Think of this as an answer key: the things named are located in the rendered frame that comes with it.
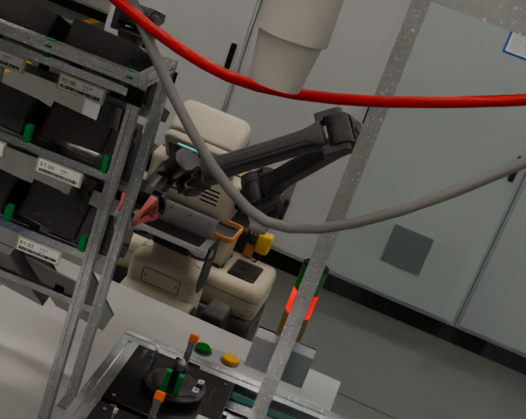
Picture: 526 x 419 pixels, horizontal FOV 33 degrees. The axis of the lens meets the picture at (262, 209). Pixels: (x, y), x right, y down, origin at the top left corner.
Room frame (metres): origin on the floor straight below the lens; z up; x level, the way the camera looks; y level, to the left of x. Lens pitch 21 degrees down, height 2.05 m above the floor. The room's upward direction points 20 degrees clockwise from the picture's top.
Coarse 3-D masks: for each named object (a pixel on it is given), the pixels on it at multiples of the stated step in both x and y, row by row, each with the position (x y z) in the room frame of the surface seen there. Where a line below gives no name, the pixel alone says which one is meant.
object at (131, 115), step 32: (0, 32) 1.47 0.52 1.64; (32, 32) 1.48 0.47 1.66; (96, 64) 1.46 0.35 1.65; (160, 96) 1.62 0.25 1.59; (128, 128) 1.45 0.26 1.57; (128, 192) 1.62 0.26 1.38; (96, 224) 1.45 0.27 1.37; (128, 224) 1.63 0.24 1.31; (96, 256) 1.46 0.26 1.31; (96, 320) 1.62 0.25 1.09; (64, 352) 1.45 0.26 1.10
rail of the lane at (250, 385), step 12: (132, 336) 1.82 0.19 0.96; (144, 336) 1.84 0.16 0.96; (168, 348) 1.82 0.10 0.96; (192, 360) 1.81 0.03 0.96; (204, 360) 1.83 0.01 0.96; (216, 372) 1.79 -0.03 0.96; (228, 372) 1.81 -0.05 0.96; (240, 384) 1.78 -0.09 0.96; (252, 384) 1.80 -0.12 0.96; (252, 396) 1.77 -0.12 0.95
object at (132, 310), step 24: (72, 264) 2.24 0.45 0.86; (0, 288) 1.99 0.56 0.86; (120, 288) 2.20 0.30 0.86; (48, 312) 1.96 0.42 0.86; (120, 312) 2.08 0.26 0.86; (144, 312) 2.13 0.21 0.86; (168, 312) 2.17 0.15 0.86; (120, 336) 1.97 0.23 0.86; (168, 336) 2.05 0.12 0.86; (216, 336) 2.14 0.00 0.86
